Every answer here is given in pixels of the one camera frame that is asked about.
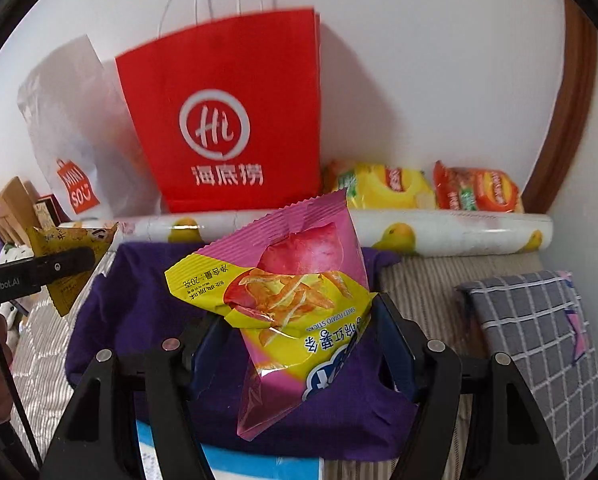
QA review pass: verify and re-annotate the wooden headboard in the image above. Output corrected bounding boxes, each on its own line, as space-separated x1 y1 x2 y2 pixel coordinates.
0 177 40 246

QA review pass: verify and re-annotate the pink yellow sweet potato packet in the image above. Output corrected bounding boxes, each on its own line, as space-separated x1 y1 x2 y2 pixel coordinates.
164 187 375 442

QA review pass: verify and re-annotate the blue tissue pack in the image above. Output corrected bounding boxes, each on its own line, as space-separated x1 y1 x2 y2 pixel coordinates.
136 420 325 480

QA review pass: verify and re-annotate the red paper bag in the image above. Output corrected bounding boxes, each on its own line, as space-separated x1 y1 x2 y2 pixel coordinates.
115 0 322 213

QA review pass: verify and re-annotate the patterned book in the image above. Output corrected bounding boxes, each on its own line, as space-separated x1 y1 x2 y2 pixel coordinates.
34 195 62 228

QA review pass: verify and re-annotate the purple cloth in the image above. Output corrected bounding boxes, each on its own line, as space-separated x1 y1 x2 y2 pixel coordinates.
65 241 420 461

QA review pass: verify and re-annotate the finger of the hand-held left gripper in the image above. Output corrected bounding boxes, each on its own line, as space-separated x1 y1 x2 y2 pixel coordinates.
26 246 96 286

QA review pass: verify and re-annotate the orange chips bag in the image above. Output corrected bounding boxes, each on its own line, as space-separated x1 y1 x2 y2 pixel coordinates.
433 160 524 213

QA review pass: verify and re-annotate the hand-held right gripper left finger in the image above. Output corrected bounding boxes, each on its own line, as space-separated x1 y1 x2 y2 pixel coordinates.
39 310 230 480

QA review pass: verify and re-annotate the yellow patterned snack packet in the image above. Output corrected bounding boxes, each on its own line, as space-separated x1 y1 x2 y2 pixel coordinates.
32 224 119 317

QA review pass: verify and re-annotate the brown wooden door frame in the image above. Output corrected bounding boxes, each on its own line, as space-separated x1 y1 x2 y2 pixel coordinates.
521 0 598 216

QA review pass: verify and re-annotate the yellow chips bag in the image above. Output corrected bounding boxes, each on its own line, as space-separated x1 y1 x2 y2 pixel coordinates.
324 160 437 211

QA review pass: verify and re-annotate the white plastic bag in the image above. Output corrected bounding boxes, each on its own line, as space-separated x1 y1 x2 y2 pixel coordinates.
16 35 162 221

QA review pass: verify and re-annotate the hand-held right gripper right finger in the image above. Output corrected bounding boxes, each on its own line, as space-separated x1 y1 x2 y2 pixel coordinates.
371 290 564 480

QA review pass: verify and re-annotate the striped quilt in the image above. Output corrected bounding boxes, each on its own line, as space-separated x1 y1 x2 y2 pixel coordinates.
9 250 544 480

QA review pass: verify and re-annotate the duck-print wrapping roll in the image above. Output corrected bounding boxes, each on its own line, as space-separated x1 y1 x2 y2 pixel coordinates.
59 211 554 253

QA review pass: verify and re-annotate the grey checked folded cloth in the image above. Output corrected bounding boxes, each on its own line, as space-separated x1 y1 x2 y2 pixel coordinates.
454 270 598 480

